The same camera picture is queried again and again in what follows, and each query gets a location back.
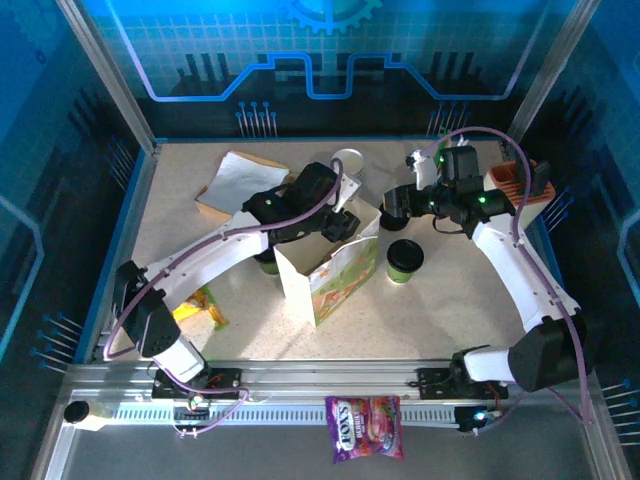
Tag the beige cutlery holder orange top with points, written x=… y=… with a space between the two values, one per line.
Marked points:
x=542 y=195

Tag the aluminium frame post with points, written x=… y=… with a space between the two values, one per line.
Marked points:
x=548 y=75
x=111 y=75

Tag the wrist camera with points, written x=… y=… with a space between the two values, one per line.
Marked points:
x=350 y=192
x=424 y=170

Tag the LED controller module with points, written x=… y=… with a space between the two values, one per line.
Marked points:
x=196 y=401
x=470 y=420

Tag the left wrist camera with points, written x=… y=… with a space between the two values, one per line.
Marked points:
x=350 y=192

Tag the purple candy bag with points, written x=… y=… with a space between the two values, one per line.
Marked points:
x=362 y=430

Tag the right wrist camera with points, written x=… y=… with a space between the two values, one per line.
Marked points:
x=424 y=170

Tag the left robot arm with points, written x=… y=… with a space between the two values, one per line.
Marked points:
x=215 y=250

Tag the floral print paper bag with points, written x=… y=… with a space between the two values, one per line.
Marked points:
x=340 y=285

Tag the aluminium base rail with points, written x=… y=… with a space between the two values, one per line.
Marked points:
x=325 y=375

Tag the yellow green snack packet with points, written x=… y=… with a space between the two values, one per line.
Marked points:
x=215 y=312

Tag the white bottle with black cap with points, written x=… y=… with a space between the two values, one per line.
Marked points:
x=76 y=411

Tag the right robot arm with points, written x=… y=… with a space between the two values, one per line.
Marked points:
x=510 y=270

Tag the brown kraft paper sheet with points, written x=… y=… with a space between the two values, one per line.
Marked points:
x=212 y=210

